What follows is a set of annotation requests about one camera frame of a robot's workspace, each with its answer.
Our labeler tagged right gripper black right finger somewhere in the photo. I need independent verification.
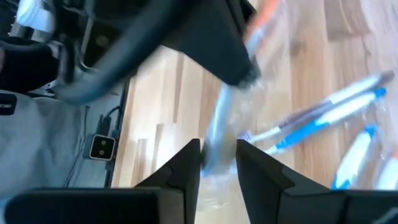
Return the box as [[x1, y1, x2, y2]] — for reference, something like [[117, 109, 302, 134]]
[[237, 138, 398, 224]]

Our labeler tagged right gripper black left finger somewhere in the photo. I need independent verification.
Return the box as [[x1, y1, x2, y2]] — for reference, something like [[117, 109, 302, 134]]
[[4, 138, 202, 224]]

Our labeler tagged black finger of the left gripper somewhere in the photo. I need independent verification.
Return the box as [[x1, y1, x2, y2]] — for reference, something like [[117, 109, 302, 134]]
[[161, 0, 262, 90], [229, 0, 258, 22]]

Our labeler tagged orange toothbrush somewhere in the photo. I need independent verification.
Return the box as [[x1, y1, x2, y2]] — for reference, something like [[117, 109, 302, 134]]
[[198, 0, 284, 179], [373, 148, 398, 191]]

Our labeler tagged blue toothbrush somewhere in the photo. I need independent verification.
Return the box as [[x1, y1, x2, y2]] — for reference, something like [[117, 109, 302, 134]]
[[330, 123, 380, 191], [264, 87, 389, 156]]

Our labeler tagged purple toothbrush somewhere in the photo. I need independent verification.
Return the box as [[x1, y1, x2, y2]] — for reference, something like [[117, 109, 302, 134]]
[[238, 70, 396, 144]]

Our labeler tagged white bag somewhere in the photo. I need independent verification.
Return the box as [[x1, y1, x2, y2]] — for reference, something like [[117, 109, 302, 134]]
[[15, 0, 55, 34]]

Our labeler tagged black office chair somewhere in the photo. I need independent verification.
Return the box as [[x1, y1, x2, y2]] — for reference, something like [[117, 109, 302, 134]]
[[0, 35, 63, 95]]

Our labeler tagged black flat box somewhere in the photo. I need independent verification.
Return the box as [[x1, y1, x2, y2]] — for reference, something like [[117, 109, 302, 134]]
[[0, 93, 18, 116]]

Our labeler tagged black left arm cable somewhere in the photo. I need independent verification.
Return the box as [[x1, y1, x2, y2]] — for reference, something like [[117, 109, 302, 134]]
[[57, 0, 190, 106]]

